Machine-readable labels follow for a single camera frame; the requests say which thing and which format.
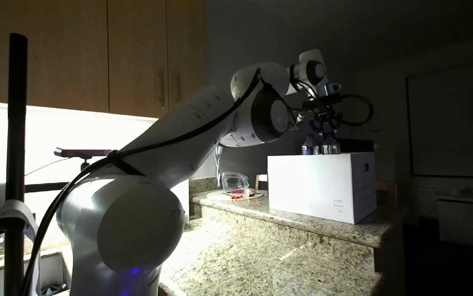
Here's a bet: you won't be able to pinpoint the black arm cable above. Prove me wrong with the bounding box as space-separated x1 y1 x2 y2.
19 68 374 296

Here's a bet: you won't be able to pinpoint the wooden upper cabinets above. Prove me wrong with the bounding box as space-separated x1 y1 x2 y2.
0 0 207 117

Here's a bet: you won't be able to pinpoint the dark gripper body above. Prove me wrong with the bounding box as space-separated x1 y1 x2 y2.
300 83 341 139

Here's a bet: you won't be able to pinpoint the white storage box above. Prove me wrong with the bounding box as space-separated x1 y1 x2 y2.
267 153 376 224

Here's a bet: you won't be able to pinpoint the black vertical pole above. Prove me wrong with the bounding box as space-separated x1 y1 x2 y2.
3 33 28 296

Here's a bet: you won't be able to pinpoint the crumpled clear plastic bag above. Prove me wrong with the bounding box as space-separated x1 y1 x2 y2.
221 173 249 193

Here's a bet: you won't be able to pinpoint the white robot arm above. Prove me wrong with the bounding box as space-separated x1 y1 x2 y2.
56 50 340 296

